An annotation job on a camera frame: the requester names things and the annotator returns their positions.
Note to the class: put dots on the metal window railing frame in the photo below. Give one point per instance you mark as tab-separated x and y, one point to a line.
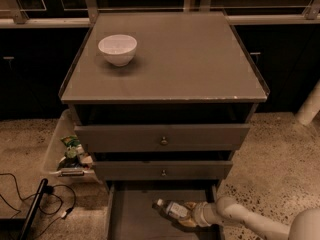
48	13

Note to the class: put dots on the white ceramic bowl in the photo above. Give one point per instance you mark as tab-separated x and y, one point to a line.
118	49

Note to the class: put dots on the green snack packet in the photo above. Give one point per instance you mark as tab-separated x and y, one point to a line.
70	141

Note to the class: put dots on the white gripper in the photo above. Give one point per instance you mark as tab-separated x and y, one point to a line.
201	213

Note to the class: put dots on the grey bottom drawer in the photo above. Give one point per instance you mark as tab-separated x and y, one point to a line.
133	217

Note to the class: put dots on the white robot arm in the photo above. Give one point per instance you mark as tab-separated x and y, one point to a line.
273	190

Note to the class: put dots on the clear plastic water bottle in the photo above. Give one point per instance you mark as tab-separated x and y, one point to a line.
171	209

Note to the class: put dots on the grey top drawer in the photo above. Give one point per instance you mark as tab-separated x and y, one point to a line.
146	138

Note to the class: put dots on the grey drawer cabinet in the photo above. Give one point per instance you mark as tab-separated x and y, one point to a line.
189	68

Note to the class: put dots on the brass top drawer knob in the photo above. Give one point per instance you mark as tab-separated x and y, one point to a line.
164	141

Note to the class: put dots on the grey middle drawer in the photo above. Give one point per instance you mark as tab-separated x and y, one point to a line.
176	170

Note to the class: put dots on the grey drawer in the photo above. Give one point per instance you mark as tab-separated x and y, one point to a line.
133	217
176	170
146	138

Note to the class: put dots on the black bar stand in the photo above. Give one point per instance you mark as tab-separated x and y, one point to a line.
33	210

